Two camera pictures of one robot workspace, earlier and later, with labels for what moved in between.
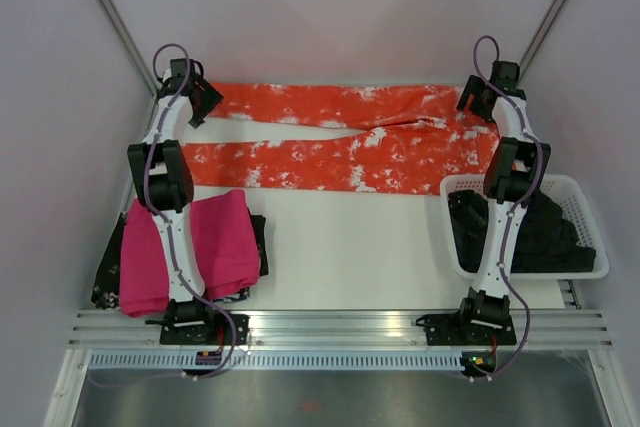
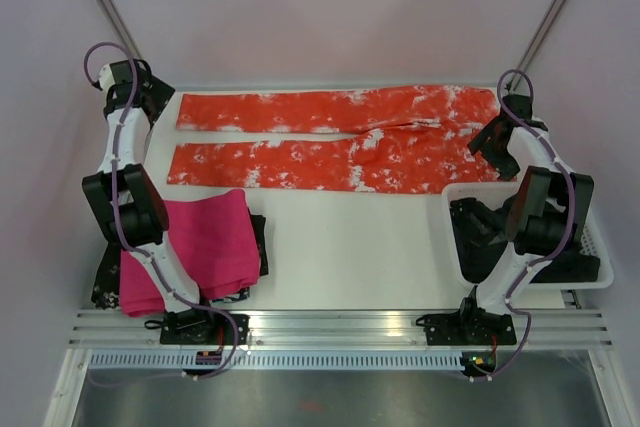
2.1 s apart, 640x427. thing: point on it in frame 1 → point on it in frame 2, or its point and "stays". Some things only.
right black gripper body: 475,86 → 501,160
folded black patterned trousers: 106,291 stays
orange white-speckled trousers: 412,140 stays
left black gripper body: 209,100 → 161,95
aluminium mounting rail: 341,328 stays
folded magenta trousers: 225,237 stays
